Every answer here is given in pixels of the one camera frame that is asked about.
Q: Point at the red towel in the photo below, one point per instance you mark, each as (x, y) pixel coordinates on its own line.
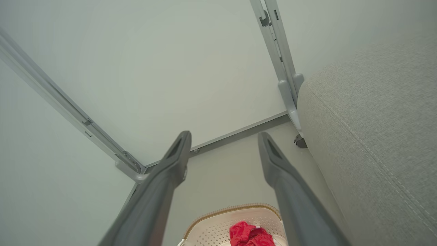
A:
(249, 235)

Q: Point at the grey floor rail with screws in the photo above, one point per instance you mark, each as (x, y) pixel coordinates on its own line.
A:
(239, 131)

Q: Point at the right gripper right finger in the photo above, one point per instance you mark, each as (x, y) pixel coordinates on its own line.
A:
(293, 205)

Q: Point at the light grey fabric sofa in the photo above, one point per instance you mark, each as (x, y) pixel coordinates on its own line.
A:
(375, 136)

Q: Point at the dark grey caster wheel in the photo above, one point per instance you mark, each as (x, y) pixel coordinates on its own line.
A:
(300, 141)

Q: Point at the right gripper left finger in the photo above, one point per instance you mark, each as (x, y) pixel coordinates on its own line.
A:
(153, 198)

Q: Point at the white perforated laundry basket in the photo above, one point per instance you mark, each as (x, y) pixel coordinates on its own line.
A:
(211, 229)

